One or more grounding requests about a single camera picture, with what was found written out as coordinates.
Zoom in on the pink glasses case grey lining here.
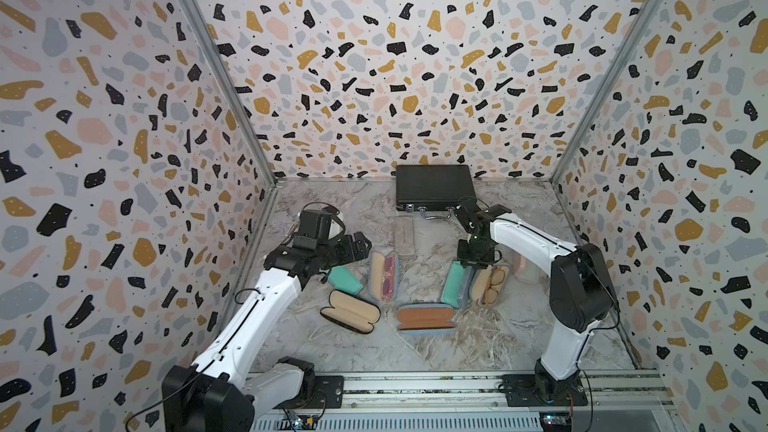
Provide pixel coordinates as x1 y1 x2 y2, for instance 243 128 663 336
513 253 542 284

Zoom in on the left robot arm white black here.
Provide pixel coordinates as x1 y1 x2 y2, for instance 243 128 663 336
161 232 372 431

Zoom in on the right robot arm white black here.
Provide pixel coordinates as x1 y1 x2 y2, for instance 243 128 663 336
455 197 618 403

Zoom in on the mint green glasses case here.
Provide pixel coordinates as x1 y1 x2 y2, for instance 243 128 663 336
328 266 363 295

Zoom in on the beige case with brown glasses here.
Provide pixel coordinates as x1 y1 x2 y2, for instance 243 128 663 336
470 265 510 308

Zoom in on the blue case with pink glasses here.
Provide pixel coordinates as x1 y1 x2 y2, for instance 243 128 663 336
368 252 399 302

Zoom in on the grey case mint lining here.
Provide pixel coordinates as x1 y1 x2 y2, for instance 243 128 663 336
440 261 475 309

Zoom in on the black case beige lining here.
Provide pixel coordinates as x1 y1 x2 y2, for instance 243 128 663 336
320 290 381 335

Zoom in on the black ribbed briefcase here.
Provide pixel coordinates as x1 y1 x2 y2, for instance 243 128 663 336
395 165 476 212

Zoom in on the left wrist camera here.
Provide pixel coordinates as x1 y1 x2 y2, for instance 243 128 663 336
292 205 346 251

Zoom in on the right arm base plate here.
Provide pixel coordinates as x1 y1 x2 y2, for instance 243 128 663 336
497 372 588 407

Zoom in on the aluminium front rail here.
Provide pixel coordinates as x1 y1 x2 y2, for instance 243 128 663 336
252 370 685 431

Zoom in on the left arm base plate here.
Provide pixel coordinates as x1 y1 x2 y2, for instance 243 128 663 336
276 375 345 410

